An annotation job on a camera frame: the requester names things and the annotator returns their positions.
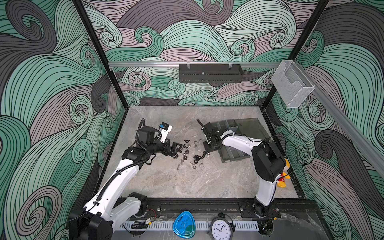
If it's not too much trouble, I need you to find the clear acrylic wall holder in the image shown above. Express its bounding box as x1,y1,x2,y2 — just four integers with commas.
271,60,315,109

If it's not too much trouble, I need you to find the aluminium wall rail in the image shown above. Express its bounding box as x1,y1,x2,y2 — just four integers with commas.
108,61,280,69

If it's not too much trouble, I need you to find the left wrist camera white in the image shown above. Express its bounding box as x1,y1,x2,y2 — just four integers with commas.
159,122,173,143

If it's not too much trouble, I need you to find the black hex bolt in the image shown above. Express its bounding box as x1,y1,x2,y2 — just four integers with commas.
202,151,210,158

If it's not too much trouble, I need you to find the black wall shelf tray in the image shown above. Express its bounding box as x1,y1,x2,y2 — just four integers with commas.
179,65,244,84

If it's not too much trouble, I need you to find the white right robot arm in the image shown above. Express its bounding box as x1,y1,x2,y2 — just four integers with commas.
198,121,286,219

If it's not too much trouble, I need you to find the yellow red plush toy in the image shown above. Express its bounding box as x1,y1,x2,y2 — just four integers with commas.
277,159,291,188

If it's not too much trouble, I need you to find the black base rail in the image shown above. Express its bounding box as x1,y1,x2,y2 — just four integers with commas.
144,198,319,220

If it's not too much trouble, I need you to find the white slotted cable duct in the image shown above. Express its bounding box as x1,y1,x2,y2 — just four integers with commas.
115,219,260,232

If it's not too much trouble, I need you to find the small analog alarm clock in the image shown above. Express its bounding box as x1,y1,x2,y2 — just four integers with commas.
208,212,236,240

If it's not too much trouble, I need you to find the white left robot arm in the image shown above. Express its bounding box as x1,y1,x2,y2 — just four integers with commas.
67,120,183,240

